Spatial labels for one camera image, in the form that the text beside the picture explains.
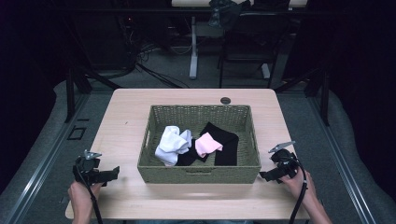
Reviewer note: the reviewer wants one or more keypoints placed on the pink sock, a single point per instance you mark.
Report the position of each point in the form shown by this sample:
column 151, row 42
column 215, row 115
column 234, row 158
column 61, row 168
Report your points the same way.
column 207, row 144

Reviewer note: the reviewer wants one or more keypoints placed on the black chair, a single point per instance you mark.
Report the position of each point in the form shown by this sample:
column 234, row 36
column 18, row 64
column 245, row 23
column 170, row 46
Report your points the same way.
column 249, row 40

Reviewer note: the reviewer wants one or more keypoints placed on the dark bag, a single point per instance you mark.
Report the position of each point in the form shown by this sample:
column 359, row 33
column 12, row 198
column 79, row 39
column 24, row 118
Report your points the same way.
column 225, row 14

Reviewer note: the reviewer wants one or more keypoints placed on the pale desk top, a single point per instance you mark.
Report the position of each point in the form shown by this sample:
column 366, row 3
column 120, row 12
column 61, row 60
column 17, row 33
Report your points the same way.
column 190, row 3

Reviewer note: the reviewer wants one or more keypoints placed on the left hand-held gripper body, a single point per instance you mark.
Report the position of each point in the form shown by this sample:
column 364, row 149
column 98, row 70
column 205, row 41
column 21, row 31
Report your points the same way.
column 87, row 169

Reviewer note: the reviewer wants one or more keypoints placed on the green woven basket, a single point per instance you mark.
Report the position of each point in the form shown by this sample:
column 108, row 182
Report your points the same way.
column 199, row 174

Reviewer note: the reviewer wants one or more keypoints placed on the metal floor rail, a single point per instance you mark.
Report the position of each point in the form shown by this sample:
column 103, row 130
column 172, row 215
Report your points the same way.
column 339, row 155
column 46, row 155

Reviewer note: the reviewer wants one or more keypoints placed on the white sock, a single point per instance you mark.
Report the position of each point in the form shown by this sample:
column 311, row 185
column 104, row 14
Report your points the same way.
column 171, row 144

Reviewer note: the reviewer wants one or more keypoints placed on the person's left hand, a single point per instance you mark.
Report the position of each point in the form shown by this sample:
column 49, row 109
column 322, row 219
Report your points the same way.
column 81, row 197

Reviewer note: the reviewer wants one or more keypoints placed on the person's right hand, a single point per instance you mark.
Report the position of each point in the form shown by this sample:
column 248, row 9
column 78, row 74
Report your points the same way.
column 297, row 185

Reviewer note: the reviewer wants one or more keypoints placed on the black metal stand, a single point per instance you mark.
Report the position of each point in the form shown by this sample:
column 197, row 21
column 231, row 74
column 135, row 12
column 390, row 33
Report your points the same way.
column 324, row 96
column 70, row 93

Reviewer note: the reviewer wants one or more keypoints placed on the white desk leg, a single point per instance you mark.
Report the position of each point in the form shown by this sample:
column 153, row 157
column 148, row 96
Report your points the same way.
column 193, row 53
column 265, row 71

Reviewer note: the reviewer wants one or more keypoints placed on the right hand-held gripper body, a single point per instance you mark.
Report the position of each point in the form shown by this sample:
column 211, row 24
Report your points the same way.
column 285, row 161

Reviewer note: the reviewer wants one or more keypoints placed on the black sock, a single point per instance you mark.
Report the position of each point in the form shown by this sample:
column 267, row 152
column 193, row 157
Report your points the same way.
column 229, row 149

